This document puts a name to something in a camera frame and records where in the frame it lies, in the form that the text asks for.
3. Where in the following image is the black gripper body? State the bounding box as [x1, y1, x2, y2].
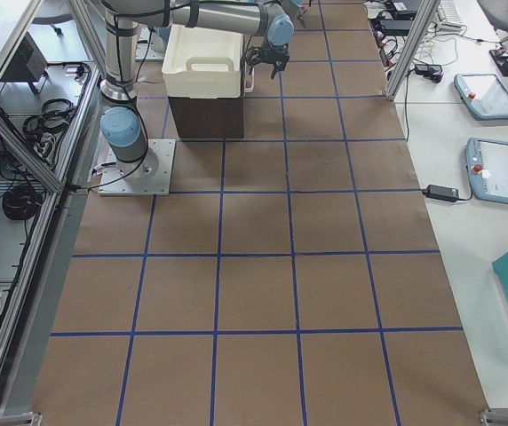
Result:
[253, 44, 290, 67]

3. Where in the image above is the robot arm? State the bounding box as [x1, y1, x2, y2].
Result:
[99, 1, 302, 195]
[129, 1, 302, 47]

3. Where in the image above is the white plastic tray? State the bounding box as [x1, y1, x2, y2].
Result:
[162, 25, 243, 99]

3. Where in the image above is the dark brown wooden cabinet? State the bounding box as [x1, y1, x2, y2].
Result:
[168, 97, 244, 139]

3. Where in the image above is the black power adapter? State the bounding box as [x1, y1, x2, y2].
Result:
[422, 185, 460, 202]

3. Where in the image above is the upper blue teach pendant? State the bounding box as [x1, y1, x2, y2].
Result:
[454, 74, 508, 121]

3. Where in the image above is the blue teach pendant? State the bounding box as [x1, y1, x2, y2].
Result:
[454, 74, 508, 121]
[465, 138, 508, 204]

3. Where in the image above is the grey electronics box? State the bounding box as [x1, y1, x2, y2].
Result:
[0, 32, 48, 94]

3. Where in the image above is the lower blue teach pendant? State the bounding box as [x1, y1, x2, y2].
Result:
[465, 138, 508, 204]

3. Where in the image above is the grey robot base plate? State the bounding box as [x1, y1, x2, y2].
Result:
[96, 138, 176, 196]

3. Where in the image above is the aluminium frame post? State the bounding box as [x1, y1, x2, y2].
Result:
[385, 0, 441, 101]

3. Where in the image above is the black coiled cable bundle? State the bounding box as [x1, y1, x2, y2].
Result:
[1, 184, 42, 223]

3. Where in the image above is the aluminium frame rail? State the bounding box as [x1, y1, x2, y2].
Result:
[0, 107, 63, 193]

